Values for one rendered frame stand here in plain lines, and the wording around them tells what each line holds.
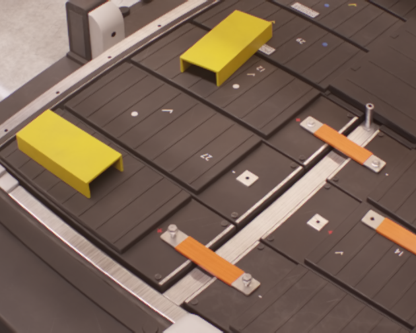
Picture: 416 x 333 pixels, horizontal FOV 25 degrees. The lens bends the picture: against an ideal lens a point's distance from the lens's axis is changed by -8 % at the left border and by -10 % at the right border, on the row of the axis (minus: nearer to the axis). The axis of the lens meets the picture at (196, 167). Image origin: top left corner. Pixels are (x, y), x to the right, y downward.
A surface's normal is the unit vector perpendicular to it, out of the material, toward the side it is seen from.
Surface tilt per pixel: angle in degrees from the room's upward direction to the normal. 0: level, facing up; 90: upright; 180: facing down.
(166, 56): 0
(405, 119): 0
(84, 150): 0
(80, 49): 90
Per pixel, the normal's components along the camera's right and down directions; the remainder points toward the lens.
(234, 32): -0.04, -0.72
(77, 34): -0.68, 0.53
